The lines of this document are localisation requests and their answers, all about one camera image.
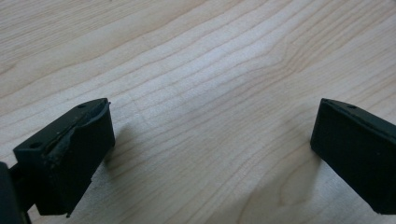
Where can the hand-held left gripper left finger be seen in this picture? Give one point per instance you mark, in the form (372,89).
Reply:
(77,149)

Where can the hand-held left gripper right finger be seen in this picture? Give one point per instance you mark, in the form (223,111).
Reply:
(358,149)

